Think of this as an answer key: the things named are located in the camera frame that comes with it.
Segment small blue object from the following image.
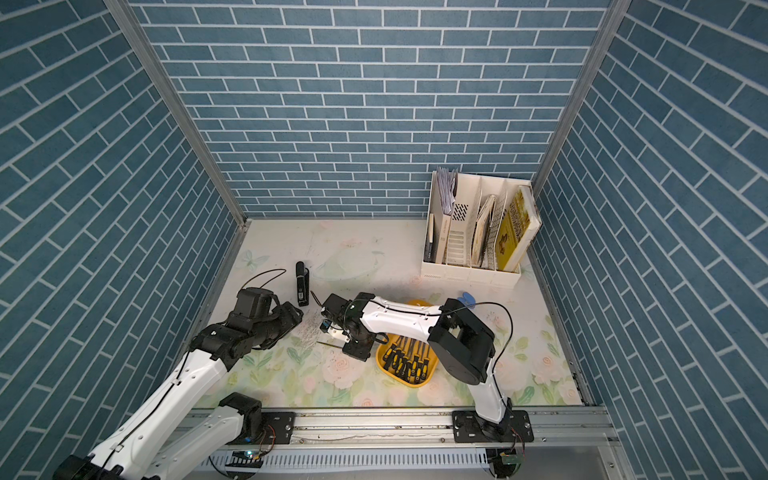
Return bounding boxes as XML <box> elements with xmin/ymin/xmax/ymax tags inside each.
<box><xmin>458</xmin><ymin>292</ymin><xmax>476</xmax><ymax>308</ymax></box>

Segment lone angled file tool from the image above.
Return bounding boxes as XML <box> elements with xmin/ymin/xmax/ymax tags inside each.
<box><xmin>315</xmin><ymin>341</ymin><xmax>343</xmax><ymax>350</ymax></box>

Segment purple striped papers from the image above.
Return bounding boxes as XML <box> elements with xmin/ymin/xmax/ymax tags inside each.
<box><xmin>435</xmin><ymin>167</ymin><xmax>458</xmax><ymax>216</ymax></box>

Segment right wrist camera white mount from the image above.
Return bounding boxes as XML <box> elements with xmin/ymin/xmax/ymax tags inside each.
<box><xmin>320</xmin><ymin>319</ymin><xmax>349</xmax><ymax>348</ymax></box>

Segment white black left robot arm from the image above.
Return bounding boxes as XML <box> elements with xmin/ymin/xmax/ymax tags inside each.
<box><xmin>53</xmin><ymin>288</ymin><xmax>303</xmax><ymax>479</ymax></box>

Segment white perforated file organizer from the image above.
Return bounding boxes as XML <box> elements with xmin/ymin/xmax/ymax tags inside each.
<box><xmin>421</xmin><ymin>168</ymin><xmax>542</xmax><ymax>288</ymax></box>

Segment yellow cover book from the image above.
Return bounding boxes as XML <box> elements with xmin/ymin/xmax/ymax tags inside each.
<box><xmin>495</xmin><ymin>185</ymin><xmax>542</xmax><ymax>272</ymax></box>

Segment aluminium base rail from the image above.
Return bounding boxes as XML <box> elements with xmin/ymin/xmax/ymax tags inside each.
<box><xmin>137</xmin><ymin>404</ymin><xmax>619</xmax><ymax>475</ymax></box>

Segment file tool yellow black handle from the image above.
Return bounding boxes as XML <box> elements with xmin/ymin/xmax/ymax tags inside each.
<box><xmin>382</xmin><ymin>339</ymin><xmax>400</xmax><ymax>371</ymax></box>

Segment yellow plastic storage tray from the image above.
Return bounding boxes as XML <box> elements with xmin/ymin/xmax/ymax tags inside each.
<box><xmin>373</xmin><ymin>301</ymin><xmax>439</xmax><ymax>388</ymax></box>

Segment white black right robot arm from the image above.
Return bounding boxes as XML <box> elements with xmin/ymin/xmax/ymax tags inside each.
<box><xmin>321</xmin><ymin>293</ymin><xmax>510</xmax><ymax>425</ymax></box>

